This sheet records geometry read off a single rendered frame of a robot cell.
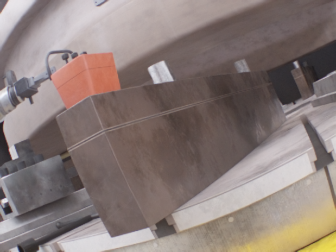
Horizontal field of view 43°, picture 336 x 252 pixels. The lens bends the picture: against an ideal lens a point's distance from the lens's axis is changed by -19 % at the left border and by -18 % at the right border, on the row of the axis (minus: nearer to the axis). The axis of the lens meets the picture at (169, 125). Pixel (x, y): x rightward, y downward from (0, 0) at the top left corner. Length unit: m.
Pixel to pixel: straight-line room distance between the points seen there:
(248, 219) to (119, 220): 0.38
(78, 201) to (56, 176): 0.22
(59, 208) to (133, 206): 1.33
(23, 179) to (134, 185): 1.21
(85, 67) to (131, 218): 0.42
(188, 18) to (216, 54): 4.42
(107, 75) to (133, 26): 0.65
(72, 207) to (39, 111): 0.55
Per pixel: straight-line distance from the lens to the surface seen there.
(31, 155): 2.62
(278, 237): 1.44
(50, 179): 2.50
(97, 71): 1.39
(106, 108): 1.33
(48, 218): 2.54
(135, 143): 1.39
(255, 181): 1.37
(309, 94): 5.53
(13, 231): 2.44
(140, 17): 2.04
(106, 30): 2.13
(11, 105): 1.56
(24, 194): 2.41
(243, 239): 1.45
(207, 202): 1.41
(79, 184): 3.58
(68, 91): 1.38
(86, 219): 2.12
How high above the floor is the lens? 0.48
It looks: 2 degrees up
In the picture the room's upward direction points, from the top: 24 degrees counter-clockwise
